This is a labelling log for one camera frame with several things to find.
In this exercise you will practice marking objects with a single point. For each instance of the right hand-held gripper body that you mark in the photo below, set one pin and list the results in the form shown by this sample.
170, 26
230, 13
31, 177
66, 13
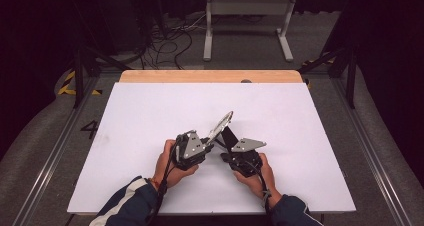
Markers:
246, 156

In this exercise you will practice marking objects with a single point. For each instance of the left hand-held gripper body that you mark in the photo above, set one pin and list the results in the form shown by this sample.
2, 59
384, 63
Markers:
193, 147

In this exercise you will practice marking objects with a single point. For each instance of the person's right hand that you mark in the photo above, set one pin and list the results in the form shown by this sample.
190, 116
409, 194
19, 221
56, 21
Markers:
263, 182

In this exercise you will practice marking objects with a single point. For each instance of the person's left hand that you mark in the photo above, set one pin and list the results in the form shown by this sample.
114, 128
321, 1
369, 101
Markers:
166, 172

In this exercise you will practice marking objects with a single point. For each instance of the white board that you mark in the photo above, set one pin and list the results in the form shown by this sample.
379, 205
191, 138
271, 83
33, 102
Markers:
283, 119

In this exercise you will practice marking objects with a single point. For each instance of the small grey knob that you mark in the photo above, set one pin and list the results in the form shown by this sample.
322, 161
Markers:
246, 81

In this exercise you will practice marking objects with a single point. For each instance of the yellow black floor tape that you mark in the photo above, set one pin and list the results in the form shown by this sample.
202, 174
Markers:
66, 90
311, 62

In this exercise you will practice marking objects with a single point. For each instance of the black metal stand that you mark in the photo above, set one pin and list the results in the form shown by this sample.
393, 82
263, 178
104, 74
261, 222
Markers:
350, 79
79, 76

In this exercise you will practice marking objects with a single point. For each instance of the white metal stand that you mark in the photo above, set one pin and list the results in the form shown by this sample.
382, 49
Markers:
248, 7

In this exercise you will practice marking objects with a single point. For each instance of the aluminium floor rail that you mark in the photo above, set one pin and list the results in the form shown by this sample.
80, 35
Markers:
370, 152
56, 152

